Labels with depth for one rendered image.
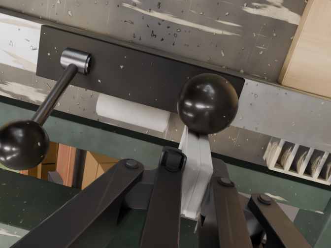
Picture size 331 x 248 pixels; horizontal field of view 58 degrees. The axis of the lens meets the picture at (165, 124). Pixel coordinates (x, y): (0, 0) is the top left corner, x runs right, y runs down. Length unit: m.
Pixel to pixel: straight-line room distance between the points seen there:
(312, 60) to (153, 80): 0.16
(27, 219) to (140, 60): 0.25
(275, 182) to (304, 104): 0.16
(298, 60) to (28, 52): 0.27
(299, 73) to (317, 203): 0.22
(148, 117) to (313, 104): 0.17
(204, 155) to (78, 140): 0.31
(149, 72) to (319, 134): 0.18
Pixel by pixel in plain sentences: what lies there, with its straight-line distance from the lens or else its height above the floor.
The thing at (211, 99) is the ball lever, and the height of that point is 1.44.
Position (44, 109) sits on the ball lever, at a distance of 0.26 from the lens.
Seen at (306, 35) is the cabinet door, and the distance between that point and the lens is 0.33.
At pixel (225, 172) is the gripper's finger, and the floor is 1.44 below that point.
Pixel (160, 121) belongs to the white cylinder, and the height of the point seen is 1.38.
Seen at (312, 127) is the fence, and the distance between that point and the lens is 0.33.
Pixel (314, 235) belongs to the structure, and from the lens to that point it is 0.51.
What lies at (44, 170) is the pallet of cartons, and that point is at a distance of 6.22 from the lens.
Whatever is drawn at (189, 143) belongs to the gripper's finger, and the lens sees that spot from 0.17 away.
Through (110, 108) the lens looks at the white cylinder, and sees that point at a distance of 0.33.
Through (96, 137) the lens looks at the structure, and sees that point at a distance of 0.43.
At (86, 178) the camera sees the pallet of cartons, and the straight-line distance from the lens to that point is 3.53.
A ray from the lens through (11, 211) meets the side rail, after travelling 0.44.
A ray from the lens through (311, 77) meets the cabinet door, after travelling 0.34.
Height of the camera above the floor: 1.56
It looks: 33 degrees down
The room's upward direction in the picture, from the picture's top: 88 degrees counter-clockwise
